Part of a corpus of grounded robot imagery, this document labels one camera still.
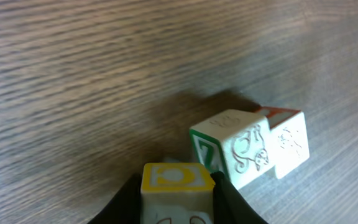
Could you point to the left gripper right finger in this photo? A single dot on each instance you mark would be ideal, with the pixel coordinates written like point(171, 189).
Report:
point(229, 207)

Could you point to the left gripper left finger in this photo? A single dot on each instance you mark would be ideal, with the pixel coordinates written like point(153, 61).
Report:
point(124, 207)

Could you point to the blue edged wooden block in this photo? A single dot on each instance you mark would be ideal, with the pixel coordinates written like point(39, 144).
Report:
point(176, 193)

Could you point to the green Z letter block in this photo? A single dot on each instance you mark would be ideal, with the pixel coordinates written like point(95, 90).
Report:
point(237, 143)

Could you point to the red M letter block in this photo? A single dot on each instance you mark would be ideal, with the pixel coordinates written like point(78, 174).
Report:
point(288, 128)

